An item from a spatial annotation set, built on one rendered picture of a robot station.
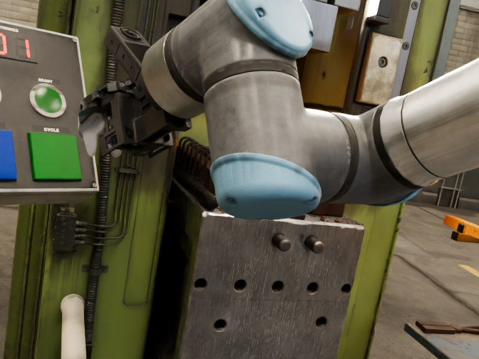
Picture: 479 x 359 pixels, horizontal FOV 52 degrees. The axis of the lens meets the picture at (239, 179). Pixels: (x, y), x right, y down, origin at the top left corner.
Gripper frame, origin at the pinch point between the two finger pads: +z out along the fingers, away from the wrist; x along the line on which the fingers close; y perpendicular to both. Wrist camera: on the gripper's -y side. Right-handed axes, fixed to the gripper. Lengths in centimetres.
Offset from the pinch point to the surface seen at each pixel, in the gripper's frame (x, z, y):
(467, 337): 89, -5, 48
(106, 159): 20.7, 30.8, -6.1
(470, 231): 84, -15, 24
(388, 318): 239, 106, 62
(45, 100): -0.7, 10.6, -8.5
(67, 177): 1.2, 10.3, 4.3
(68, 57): 4.5, 11.0, -17.2
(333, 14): 52, -12, -25
